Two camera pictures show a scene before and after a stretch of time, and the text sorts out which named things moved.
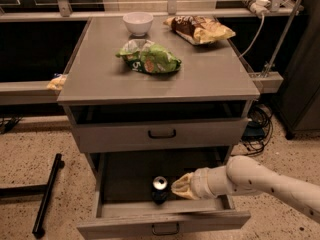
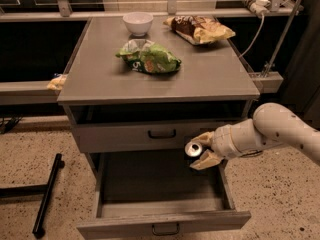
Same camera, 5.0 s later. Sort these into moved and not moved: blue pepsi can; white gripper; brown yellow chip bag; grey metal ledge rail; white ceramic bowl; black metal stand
Moved: white gripper; blue pepsi can
Not moved: brown yellow chip bag; black metal stand; white ceramic bowl; grey metal ledge rail
